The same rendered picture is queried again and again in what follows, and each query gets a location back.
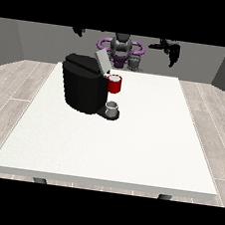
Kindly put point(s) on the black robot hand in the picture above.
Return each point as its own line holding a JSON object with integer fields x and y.
{"x": 170, "y": 48}
{"x": 79, "y": 31}

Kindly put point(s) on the pale grey machine lid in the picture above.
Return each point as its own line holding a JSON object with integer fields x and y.
{"x": 103, "y": 60}

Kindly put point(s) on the small grey coffee pod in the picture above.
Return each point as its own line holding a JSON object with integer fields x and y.
{"x": 133, "y": 63}

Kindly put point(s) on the black coffee machine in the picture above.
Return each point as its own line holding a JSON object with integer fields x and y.
{"x": 83, "y": 85}

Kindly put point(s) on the red pod holder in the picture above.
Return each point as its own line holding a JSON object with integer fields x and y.
{"x": 114, "y": 84}

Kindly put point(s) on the grey robot trunk purple rings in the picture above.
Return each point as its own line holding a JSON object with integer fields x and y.
{"x": 120, "y": 48}

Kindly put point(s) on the small grey cup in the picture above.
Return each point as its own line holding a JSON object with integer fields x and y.
{"x": 111, "y": 109}

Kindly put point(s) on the dark table leg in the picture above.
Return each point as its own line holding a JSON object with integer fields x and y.
{"x": 165, "y": 196}
{"x": 40, "y": 180}

